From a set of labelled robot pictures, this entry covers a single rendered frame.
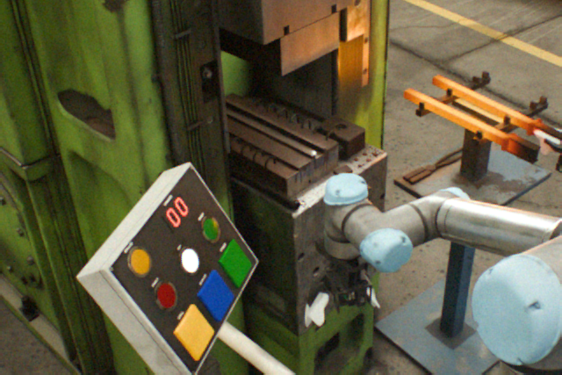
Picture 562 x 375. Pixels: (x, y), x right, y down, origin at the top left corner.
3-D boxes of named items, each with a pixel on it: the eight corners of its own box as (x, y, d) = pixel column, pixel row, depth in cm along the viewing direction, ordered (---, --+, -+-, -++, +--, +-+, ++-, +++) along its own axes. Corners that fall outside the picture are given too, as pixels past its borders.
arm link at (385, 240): (434, 225, 117) (395, 191, 125) (377, 248, 113) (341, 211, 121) (429, 260, 122) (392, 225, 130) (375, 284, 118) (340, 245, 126)
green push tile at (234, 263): (253, 264, 154) (234, 238, 151) (240, 288, 148) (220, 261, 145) (246, 265, 155) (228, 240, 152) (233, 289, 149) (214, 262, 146)
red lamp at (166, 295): (183, 301, 133) (179, 284, 131) (162, 314, 130) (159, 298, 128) (172, 293, 135) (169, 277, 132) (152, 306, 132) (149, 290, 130)
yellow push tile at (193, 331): (215, 331, 139) (194, 303, 136) (199, 360, 133) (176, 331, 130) (208, 332, 140) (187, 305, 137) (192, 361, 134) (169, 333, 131)
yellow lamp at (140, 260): (156, 268, 130) (154, 249, 128) (136, 281, 127) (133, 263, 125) (147, 260, 132) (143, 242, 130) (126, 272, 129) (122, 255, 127)
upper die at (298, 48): (339, 47, 174) (339, 10, 169) (282, 76, 163) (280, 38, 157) (225, 5, 199) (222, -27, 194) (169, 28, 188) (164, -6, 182)
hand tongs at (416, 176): (524, 115, 249) (525, 111, 249) (535, 119, 247) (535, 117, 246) (402, 179, 221) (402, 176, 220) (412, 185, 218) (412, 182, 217)
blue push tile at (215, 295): (235, 296, 146) (215, 269, 143) (220, 322, 141) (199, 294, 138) (228, 297, 147) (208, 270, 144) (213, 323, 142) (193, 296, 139)
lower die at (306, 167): (338, 166, 194) (338, 140, 189) (287, 199, 183) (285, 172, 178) (234, 114, 219) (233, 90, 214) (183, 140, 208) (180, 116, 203)
